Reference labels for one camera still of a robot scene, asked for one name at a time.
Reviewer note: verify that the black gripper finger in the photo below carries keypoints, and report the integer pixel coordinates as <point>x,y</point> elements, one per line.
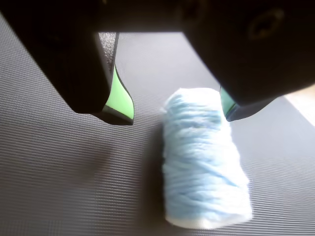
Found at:
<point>61,61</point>
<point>258,54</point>

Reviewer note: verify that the light blue yarn block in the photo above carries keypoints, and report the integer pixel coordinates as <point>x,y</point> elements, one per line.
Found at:
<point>204,159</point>

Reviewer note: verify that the black textured mat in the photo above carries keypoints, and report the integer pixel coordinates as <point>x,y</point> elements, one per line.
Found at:
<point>73,172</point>

